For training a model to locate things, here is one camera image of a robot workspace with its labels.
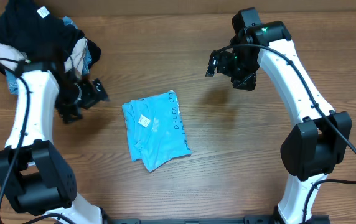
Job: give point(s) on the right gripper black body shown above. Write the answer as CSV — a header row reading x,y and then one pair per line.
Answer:
x,y
220,62

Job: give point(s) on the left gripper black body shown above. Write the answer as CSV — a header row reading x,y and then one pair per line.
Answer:
x,y
81,94

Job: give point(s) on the light blue printed t-shirt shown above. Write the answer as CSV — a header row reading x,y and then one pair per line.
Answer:
x,y
155,130

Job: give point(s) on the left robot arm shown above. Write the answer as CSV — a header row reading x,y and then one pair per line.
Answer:
x,y
34,177

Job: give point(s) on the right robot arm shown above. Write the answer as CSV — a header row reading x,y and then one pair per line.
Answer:
x,y
317,141

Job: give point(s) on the black garment under pile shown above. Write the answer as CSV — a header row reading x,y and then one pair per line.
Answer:
x,y
94,51

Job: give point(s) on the blue denim jeans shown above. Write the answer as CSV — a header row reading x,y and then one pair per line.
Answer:
x,y
79,60

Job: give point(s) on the black garment on pile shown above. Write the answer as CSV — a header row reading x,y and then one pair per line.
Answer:
x,y
28,27

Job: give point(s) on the cream white garment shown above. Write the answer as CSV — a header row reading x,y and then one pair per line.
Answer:
x,y
3,51

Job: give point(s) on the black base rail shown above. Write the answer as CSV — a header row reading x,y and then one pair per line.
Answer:
x,y
190,221

